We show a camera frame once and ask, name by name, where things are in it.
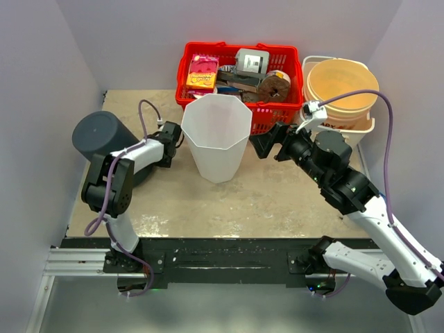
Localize dark blue bucket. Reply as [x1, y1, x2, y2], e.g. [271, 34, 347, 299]
[71, 111, 141, 161]

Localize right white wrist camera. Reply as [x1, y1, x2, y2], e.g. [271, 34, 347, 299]
[296, 101, 327, 133]

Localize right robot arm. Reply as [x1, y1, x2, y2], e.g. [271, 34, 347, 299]
[249, 122, 443, 316]

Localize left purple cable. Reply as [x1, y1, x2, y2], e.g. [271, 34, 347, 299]
[84, 99, 164, 278]

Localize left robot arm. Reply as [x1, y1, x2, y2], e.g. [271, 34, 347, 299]
[81, 121, 182, 272]

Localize white octagonal bin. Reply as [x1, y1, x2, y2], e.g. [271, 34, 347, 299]
[181, 94, 253, 184]

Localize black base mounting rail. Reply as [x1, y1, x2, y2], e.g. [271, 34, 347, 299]
[60, 237, 382, 291]

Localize dark flat box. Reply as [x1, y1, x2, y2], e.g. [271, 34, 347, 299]
[216, 71, 261, 93]

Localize red plastic shopping basket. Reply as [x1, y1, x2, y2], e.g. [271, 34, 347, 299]
[176, 42, 303, 135]

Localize pink yellow snack box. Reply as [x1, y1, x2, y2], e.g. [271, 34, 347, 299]
[185, 54, 219, 93]

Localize orange translucent bucket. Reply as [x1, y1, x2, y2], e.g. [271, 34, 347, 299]
[302, 58, 379, 130]

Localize white perforated storage basket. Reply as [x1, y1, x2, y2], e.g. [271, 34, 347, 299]
[302, 55, 375, 148]

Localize grey white device box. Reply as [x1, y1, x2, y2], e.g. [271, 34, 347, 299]
[235, 48, 270, 77]

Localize purple cable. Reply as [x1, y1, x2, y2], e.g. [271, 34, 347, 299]
[84, 99, 164, 278]
[318, 89, 444, 282]

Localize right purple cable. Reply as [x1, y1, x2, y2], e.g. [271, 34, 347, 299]
[318, 89, 444, 282]

